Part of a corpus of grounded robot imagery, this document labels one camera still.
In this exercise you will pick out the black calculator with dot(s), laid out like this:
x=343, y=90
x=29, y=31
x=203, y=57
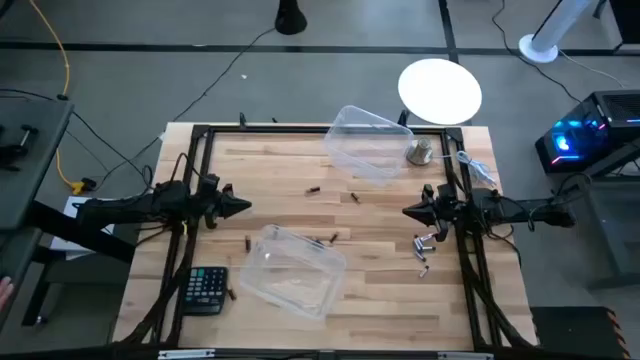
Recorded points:
x=205, y=290

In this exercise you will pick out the black equipment case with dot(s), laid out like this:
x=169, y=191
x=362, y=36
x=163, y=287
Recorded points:
x=575, y=332

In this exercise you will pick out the silver battery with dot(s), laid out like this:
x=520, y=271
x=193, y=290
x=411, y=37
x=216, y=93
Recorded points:
x=417, y=243
x=420, y=256
x=428, y=236
x=424, y=272
x=429, y=247

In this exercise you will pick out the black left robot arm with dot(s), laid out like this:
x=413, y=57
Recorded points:
x=125, y=205

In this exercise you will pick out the white tower fan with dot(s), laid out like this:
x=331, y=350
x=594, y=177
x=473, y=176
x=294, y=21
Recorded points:
x=542, y=45

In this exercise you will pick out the white paper sheet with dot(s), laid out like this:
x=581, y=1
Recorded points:
x=60, y=245

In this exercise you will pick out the clear plastic bin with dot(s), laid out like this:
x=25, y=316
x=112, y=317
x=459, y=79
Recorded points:
x=292, y=272
x=367, y=145

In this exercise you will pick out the black clamp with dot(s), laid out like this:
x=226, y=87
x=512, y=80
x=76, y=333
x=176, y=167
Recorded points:
x=243, y=120
x=403, y=118

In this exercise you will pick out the black copper battery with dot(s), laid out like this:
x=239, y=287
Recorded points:
x=313, y=190
x=333, y=238
x=355, y=197
x=231, y=294
x=247, y=243

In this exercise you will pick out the black stand base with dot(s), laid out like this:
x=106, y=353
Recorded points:
x=290, y=20

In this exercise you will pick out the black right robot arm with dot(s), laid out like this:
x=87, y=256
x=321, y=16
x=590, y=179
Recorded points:
x=525, y=212

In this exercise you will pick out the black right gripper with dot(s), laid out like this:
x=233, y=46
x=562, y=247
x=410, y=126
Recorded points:
x=450, y=207

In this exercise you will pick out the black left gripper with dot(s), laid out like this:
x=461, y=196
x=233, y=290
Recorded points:
x=212, y=200

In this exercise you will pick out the black tool on side table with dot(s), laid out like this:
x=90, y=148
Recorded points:
x=15, y=147

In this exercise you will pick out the silver bracket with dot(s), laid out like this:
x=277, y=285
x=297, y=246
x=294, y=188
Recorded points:
x=465, y=356
x=185, y=354

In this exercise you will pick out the black metal table frame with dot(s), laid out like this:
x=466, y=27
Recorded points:
x=325, y=129

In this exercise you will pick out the black computer with coloured lights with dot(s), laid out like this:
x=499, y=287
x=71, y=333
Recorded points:
x=585, y=132

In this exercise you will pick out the person's hand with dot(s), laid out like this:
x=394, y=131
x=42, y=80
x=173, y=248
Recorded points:
x=5, y=292

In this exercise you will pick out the grey side table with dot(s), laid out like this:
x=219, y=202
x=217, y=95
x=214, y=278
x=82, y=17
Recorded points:
x=30, y=160

